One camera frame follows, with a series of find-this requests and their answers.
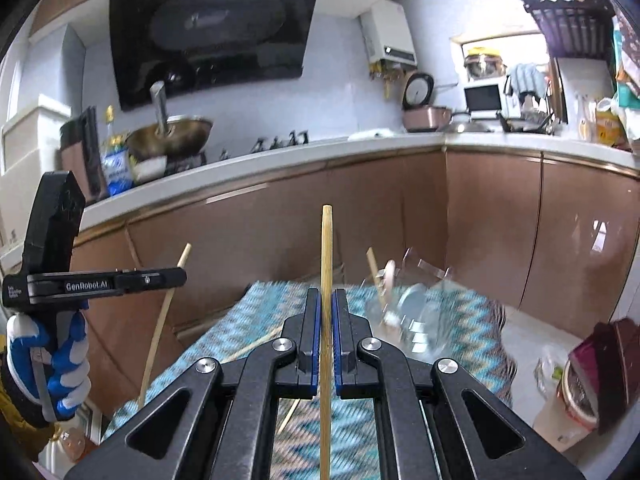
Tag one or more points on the yellow lidded pot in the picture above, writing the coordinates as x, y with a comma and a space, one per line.
482, 63

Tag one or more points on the light blue ceramic spoon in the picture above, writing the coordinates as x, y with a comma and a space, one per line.
410, 309

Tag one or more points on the brown lower kitchen cabinets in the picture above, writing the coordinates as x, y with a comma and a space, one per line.
550, 237

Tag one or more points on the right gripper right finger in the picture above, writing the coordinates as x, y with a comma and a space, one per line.
342, 339

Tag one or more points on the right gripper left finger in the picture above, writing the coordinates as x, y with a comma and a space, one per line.
300, 375

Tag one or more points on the crumpled plastic bag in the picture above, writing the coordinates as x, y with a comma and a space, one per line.
549, 369

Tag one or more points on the black range hood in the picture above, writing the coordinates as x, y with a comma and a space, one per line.
193, 45

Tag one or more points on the pink rice cooker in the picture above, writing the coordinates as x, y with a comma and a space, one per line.
419, 114

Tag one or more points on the bamboo chopstick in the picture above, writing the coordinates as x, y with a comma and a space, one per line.
377, 281
155, 343
288, 416
252, 347
326, 285

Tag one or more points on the white ceramic spoon pinkish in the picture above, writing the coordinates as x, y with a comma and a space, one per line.
389, 283

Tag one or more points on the clear utensil holder wire frame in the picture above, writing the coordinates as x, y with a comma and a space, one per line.
411, 270

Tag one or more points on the zigzag patterned table cloth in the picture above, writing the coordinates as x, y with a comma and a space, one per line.
471, 323

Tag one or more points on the steel wok with handle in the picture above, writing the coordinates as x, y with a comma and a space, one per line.
170, 136

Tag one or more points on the glass pot lid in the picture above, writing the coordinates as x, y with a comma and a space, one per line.
462, 122

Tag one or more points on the white microwave oven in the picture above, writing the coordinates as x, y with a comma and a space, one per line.
486, 98

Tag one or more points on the gas stove burner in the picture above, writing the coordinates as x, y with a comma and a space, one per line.
245, 146

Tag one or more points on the blue white gloved hand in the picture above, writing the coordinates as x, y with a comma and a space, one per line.
46, 374

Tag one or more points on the small white bowl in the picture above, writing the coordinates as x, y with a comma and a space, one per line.
149, 169

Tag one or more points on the yellow oil bottle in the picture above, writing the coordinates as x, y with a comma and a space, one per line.
609, 129

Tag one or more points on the dark red stool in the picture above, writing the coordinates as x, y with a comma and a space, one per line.
607, 366

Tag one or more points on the brown thermos kettle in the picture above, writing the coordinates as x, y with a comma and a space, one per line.
80, 154

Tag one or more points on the white water heater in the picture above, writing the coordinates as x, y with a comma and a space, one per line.
387, 36

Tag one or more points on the blue label bottle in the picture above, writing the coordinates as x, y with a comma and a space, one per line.
115, 158

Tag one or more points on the black wall dish rack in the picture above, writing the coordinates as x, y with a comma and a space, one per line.
574, 28

